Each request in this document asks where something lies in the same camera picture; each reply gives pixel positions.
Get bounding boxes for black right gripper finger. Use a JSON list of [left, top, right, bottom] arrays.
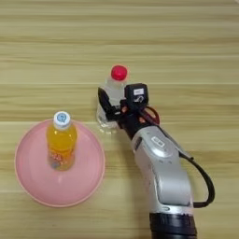
[[97, 87, 124, 122]]

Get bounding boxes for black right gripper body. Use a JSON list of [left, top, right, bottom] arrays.
[[118, 106, 157, 141]]

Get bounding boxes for clear bottle red cap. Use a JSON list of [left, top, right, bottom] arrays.
[[95, 64, 129, 135]]

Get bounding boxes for orange juice bottle white cap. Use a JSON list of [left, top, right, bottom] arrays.
[[46, 110, 78, 172]]

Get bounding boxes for black box white label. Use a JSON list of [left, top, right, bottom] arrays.
[[124, 82, 150, 110]]

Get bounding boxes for pink round plate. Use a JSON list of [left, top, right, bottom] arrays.
[[14, 118, 106, 208]]

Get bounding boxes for red handled scissors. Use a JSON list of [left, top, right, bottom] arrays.
[[143, 105, 163, 129]]

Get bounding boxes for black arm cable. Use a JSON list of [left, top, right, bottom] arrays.
[[177, 148, 216, 209]]

